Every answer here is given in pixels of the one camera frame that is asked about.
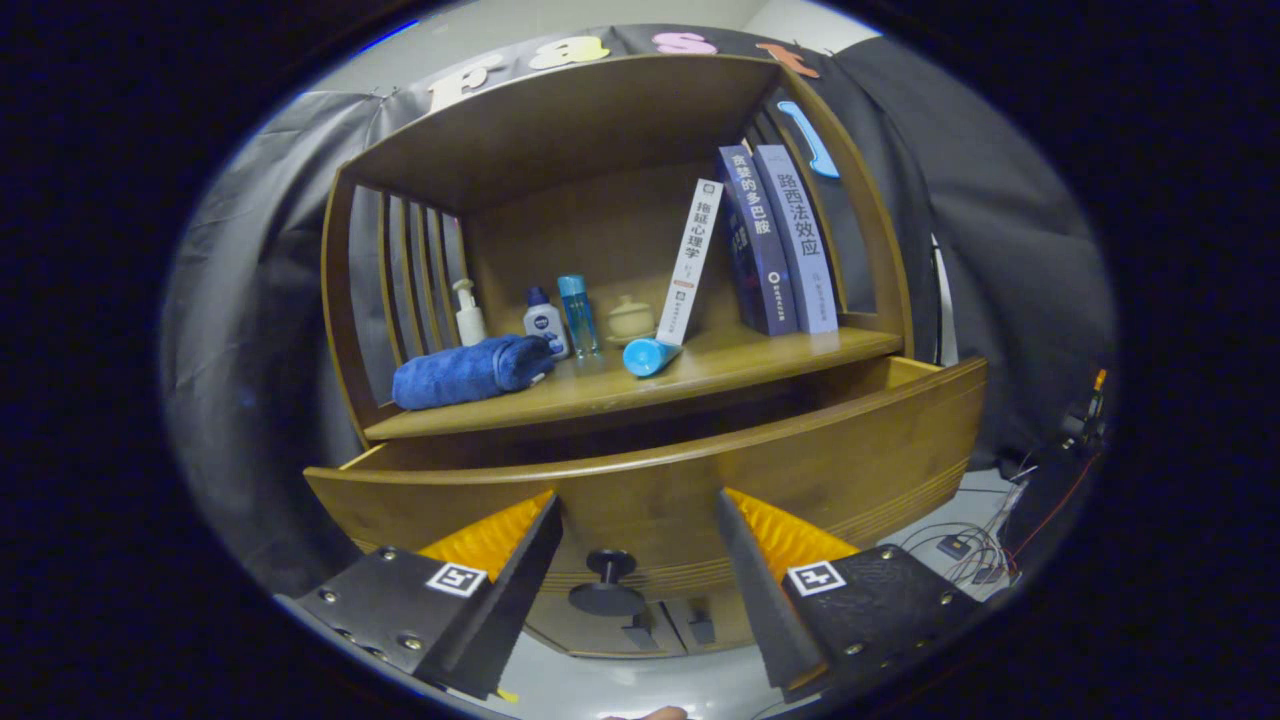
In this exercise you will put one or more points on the white bottle with blue cap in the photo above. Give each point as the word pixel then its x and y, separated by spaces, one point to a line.
pixel 545 325

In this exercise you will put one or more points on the beige lidded teacup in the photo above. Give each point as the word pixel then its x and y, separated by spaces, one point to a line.
pixel 630 320

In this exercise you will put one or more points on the wooden cabinet door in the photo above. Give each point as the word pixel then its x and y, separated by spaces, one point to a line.
pixel 722 625
pixel 575 632

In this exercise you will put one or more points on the white book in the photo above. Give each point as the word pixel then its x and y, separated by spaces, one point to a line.
pixel 690 260

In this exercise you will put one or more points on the wooden cabinet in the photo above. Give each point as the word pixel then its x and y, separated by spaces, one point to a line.
pixel 560 130

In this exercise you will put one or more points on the wooden countertop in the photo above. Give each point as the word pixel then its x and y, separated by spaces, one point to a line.
pixel 720 365

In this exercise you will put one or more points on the blue folded towel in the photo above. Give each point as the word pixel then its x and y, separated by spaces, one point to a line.
pixel 465 372

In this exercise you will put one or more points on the dark blue book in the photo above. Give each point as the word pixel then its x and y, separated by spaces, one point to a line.
pixel 760 240

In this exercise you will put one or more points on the wooden drawer with black knob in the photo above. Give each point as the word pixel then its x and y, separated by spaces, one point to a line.
pixel 660 500

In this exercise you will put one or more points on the black backdrop cloth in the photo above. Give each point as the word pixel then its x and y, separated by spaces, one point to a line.
pixel 1000 250

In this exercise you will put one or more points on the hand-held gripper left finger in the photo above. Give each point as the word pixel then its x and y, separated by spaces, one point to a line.
pixel 520 600

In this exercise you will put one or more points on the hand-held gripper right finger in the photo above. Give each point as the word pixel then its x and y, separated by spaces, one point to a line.
pixel 755 590

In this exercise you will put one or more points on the pale purple book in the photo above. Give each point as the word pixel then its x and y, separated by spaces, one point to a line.
pixel 800 240

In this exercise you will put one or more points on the blue and white tube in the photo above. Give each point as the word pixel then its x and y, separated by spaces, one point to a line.
pixel 650 357

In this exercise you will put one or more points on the white pump bottle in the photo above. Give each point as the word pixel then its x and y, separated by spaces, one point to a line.
pixel 470 322

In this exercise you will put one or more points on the clear blue bottle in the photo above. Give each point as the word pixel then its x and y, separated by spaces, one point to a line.
pixel 579 315

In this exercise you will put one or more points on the black device with orange tip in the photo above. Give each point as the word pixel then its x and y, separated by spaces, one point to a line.
pixel 1088 415

